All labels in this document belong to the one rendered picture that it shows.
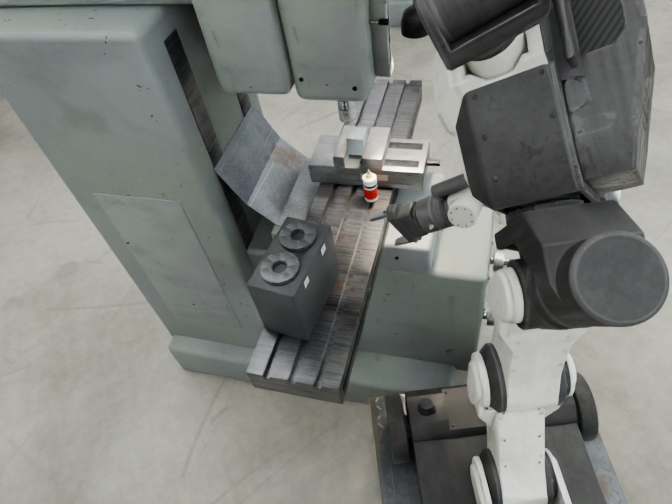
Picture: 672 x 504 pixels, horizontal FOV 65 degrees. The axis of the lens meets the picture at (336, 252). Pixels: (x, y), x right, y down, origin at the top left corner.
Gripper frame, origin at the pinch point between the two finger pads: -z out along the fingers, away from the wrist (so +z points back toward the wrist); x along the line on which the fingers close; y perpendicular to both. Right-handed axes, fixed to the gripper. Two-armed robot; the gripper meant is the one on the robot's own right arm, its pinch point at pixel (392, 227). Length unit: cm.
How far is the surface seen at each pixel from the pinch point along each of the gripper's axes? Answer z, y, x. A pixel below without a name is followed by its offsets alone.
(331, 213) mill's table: -22.6, -9.5, 4.8
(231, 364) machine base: -109, 12, -31
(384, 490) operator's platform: -32, 49, -55
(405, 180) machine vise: -5.5, -23.8, -3.9
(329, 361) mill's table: -9.7, 36.8, -2.4
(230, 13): -1, -12, 62
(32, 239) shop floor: -251, -40, 47
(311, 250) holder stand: -5.3, 19.0, 16.7
